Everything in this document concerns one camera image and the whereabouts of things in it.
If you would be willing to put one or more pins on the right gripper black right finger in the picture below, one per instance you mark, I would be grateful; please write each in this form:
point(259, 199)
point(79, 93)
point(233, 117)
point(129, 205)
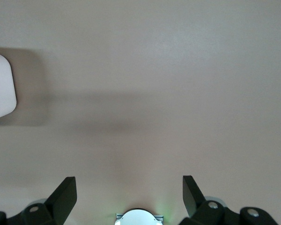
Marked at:
point(194, 199)

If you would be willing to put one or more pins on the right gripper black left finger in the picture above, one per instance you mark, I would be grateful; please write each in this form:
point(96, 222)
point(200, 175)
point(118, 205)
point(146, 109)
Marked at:
point(61, 201)

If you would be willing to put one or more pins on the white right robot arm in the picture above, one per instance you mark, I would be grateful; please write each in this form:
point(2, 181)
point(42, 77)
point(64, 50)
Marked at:
point(138, 218)

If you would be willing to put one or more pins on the pink plastic storage box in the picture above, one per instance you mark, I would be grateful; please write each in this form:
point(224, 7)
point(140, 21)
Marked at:
point(4, 89)

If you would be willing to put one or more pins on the brown table mat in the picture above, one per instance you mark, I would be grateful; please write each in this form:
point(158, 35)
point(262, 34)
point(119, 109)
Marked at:
point(178, 93)

